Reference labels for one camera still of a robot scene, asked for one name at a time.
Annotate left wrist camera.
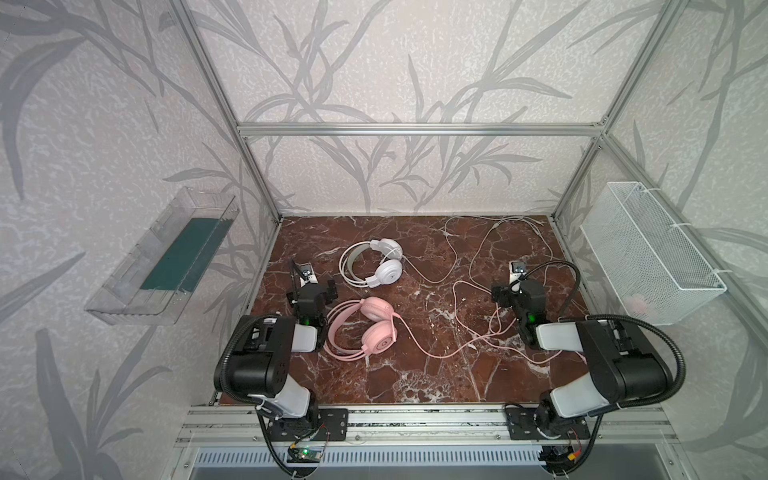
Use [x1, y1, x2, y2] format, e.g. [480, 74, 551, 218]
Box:
[290, 260, 318, 286]

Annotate white headphone cable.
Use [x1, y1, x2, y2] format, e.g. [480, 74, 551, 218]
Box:
[400, 215, 562, 286]

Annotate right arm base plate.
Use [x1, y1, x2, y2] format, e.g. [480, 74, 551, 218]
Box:
[503, 404, 591, 441]

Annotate pink item in basket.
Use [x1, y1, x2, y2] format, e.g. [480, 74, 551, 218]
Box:
[624, 294, 650, 318]

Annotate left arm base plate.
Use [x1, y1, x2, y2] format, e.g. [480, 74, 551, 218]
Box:
[267, 408, 349, 442]

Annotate green circuit board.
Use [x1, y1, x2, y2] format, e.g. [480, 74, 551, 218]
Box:
[287, 446, 324, 463]

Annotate aluminium front rail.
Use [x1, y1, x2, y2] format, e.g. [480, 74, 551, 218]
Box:
[174, 403, 680, 447]

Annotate right wiring connector board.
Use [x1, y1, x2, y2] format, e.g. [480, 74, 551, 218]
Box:
[539, 446, 582, 471]

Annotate clear plastic wall bin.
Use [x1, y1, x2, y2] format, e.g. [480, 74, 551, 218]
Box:
[85, 187, 240, 326]

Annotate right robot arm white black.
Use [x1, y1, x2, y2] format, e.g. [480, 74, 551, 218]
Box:
[490, 277, 687, 423]

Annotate white wire mesh basket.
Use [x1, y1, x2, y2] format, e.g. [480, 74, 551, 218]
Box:
[581, 181, 727, 326]

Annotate pink headphone cable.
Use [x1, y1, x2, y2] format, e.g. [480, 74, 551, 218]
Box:
[392, 279, 586, 365]

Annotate white headphones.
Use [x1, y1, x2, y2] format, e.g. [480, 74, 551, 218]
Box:
[338, 238, 404, 289]

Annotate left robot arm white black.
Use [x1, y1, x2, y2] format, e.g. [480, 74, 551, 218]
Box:
[213, 280, 338, 425]

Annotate pink headphones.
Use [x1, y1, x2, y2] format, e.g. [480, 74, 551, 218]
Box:
[323, 297, 399, 362]

